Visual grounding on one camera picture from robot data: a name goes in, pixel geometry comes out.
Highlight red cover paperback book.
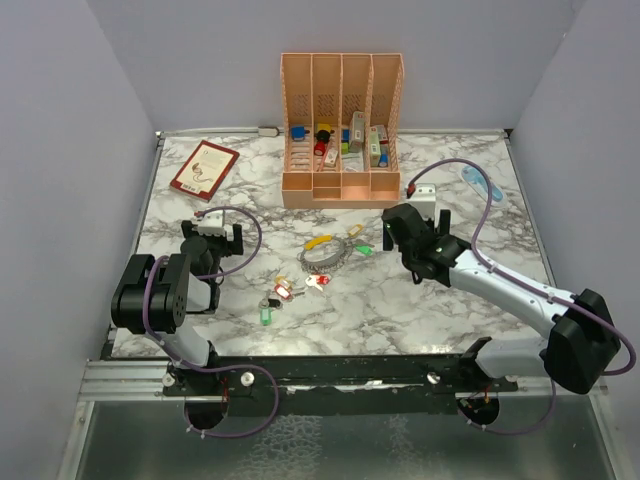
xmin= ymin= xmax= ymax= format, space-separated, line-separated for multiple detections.
xmin=169 ymin=140 xmax=240 ymax=202

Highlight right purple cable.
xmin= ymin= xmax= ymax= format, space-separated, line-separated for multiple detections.
xmin=410 ymin=158 xmax=638 ymax=435

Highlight aluminium frame rail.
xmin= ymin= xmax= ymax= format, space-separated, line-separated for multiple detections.
xmin=79 ymin=360 xmax=609 ymax=402

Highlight metal coil keyring yellow handle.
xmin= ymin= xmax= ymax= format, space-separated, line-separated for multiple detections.
xmin=298 ymin=235 xmax=352 ymax=274

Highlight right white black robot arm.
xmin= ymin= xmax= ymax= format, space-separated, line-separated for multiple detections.
xmin=382 ymin=203 xmax=621 ymax=394

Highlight peach plastic desk organizer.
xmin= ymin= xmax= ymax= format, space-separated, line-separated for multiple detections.
xmin=280 ymin=53 xmax=404 ymax=209

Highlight green tag key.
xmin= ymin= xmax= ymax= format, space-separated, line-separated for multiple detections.
xmin=259 ymin=298 xmax=272 ymax=326
xmin=353 ymin=240 xmax=374 ymax=256

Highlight yellow tag key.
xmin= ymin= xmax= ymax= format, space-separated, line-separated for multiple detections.
xmin=347 ymin=224 xmax=364 ymax=240
xmin=275 ymin=275 xmax=292 ymax=288

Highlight red black bottle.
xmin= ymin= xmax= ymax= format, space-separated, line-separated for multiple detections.
xmin=313 ymin=129 xmax=331 ymax=157

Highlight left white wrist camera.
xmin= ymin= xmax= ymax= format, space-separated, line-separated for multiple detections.
xmin=194 ymin=210 xmax=228 ymax=238

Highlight blue packaged item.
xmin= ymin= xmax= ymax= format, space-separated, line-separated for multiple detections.
xmin=460 ymin=164 xmax=508 ymax=208

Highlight yellow tag key lower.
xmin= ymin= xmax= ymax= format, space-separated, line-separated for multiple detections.
xmin=275 ymin=275 xmax=292 ymax=288

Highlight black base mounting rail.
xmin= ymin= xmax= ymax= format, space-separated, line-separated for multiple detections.
xmin=99 ymin=324 xmax=521 ymax=417

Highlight yellow tag key upper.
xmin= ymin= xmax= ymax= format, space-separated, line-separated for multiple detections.
xmin=347 ymin=224 xmax=364 ymax=240

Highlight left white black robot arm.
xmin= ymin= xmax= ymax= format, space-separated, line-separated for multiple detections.
xmin=111 ymin=214 xmax=244 ymax=395

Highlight grey green box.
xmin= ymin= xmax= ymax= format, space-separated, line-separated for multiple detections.
xmin=348 ymin=111 xmax=365 ymax=153

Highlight red tag key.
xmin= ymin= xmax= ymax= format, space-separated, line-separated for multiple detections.
xmin=305 ymin=274 xmax=331 ymax=292
xmin=274 ymin=284 xmax=306 ymax=301

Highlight white adapter at wall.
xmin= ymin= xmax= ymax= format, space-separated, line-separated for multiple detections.
xmin=257 ymin=126 xmax=280 ymax=138

